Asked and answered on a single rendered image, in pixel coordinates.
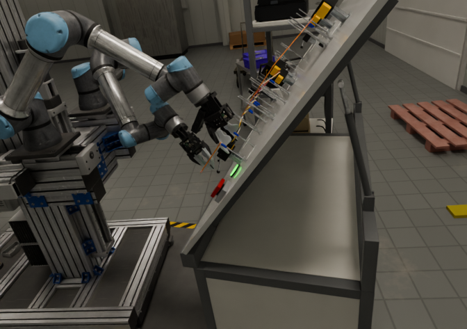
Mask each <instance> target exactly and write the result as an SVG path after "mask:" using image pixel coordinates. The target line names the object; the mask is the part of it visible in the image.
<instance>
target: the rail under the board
mask: <svg viewBox="0 0 467 329"><path fill-rule="evenodd" d="M233 162H234V161H233ZM233 162H232V163H233ZM232 163H231V165H232ZM231 165H230V166H229V169H230V167H231ZM229 169H228V171H229ZM228 171H227V172H228ZM227 172H226V174H227ZM226 174H225V176H226ZM225 176H224V177H225ZM224 177H223V179H224ZM212 199H213V198H211V200H212ZM211 200H210V202H211ZM210 202H209V203H208V205H207V207H208V206H209V204H210ZM207 207H206V208H205V210H204V212H205V211H206V209H207ZM204 212H203V214H202V216H203V215H204ZM202 216H201V217H200V219H199V221H200V220H201V218H202ZM199 221H198V222H197V224H196V226H195V228H196V227H197V225H198V223H199ZM217 226H218V224H217ZM217 226H216V227H213V226H212V225H209V227H208V228H207V229H206V231H205V232H204V233H203V235H202V236H201V237H200V238H199V240H198V241H197V242H196V244H195V245H194V246H193V247H192V248H191V249H190V251H189V252H188V254H187V255H185V254H183V253H182V251H183V249H184V248H185V246H186V244H187V242H188V240H189V239H190V237H191V235H192V234H193V232H194V230H195V228H194V230H193V231H192V233H191V235H190V236H189V238H188V240H187V241H186V244H185V245H184V247H183V248H182V250H181V252H180V256H181V261H182V264H183V266H184V267H190V268H197V267H198V265H199V263H200V261H201V259H202V257H203V255H204V253H205V251H206V248H207V246H208V244H209V242H210V240H211V238H212V236H213V234H214V232H215V230H216V228H217Z"/></svg>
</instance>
